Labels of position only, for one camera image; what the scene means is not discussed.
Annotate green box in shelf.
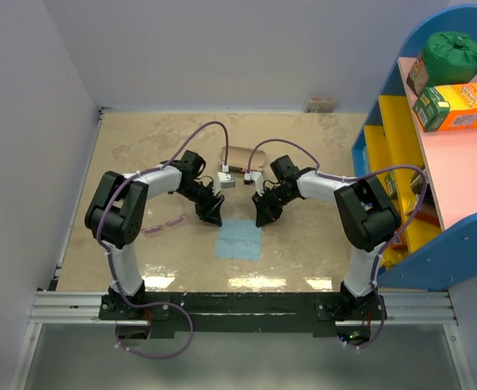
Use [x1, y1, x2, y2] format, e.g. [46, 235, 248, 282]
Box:
[384, 171, 398, 199]

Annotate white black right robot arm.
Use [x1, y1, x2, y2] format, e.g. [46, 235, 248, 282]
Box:
[244, 155, 401, 319]

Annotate pink transparent sunglasses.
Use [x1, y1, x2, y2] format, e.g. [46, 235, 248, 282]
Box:
[141, 201, 186, 236]

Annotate green wrapped package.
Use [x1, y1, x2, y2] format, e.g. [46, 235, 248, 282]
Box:
[421, 32, 477, 87]

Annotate aluminium front frame rail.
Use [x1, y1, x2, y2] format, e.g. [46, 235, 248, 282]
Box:
[9, 291, 475, 389]

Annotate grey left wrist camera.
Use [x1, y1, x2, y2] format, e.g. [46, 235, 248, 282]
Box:
[214, 171, 236, 193]

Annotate orange green snack box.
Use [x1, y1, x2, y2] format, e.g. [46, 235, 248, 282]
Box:
[412, 83, 477, 132]

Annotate small brown printed box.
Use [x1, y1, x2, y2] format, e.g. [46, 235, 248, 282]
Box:
[406, 55, 429, 96]

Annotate aluminium table edge rail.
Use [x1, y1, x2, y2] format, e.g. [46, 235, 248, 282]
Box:
[46, 106, 112, 292]

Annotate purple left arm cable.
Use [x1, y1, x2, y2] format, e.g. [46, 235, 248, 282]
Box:
[95, 120, 231, 359]

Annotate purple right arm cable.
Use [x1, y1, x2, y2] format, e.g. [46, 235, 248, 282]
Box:
[245, 138, 429, 351]

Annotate dark foil snack packet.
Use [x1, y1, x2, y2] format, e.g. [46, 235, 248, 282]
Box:
[410, 173, 440, 228]

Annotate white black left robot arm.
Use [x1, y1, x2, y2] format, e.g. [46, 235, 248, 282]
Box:
[85, 150, 224, 319]

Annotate light blue cleaning cloth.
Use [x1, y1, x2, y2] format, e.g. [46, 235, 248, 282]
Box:
[215, 219, 262, 261]

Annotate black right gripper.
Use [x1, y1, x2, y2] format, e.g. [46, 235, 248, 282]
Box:
[252, 186, 295, 228]

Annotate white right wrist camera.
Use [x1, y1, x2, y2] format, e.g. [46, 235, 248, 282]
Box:
[244, 171, 265, 197]

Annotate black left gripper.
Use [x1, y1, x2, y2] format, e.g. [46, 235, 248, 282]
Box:
[178, 180, 225, 227]

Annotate printed glasses case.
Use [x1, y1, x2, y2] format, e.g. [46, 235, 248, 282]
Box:
[227, 145, 267, 173]

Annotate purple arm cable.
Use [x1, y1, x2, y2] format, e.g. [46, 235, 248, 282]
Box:
[245, 138, 429, 351]
[95, 120, 231, 359]

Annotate blue pink yellow shelf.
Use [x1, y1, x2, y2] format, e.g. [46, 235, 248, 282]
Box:
[352, 4, 477, 291]

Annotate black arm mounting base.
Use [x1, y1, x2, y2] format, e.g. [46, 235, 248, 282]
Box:
[98, 291, 386, 340]

